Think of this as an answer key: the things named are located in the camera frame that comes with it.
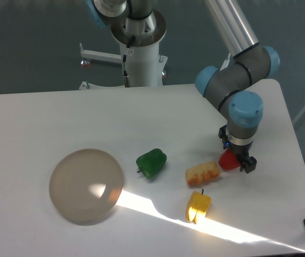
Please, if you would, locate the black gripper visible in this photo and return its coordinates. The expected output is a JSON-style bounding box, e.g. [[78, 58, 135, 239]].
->
[[218, 125, 257, 173]]

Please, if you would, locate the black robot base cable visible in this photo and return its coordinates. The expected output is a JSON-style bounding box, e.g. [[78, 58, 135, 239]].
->
[[122, 34, 136, 88]]

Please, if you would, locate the red bell pepper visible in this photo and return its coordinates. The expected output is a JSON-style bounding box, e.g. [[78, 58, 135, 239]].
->
[[218, 149, 240, 170]]

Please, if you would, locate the yellow bell pepper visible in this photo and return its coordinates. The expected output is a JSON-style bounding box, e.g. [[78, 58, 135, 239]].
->
[[186, 189, 212, 224]]

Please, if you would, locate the green bell pepper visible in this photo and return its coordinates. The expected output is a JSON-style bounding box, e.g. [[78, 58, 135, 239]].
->
[[136, 148, 167, 178]]

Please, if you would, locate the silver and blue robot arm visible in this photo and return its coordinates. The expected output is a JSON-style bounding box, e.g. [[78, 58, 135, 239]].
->
[[86, 1, 280, 173]]

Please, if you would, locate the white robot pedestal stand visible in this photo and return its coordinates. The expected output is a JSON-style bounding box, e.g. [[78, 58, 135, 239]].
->
[[78, 10, 232, 90]]

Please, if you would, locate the beige round plate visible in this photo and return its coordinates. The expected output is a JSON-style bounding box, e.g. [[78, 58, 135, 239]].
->
[[49, 149, 125, 225]]

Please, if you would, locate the toy bread piece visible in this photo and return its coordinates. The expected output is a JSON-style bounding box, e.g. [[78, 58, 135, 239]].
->
[[185, 161, 221, 186]]

